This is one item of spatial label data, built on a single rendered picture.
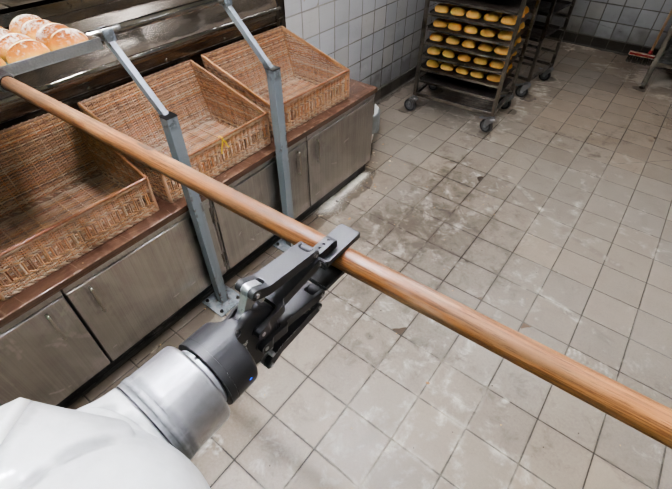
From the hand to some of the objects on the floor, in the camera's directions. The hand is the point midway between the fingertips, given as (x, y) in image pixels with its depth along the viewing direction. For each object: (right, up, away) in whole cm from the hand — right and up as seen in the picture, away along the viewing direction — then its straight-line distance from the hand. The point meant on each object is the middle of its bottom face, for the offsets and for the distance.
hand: (334, 255), depth 52 cm
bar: (-65, -29, +147) cm, 164 cm away
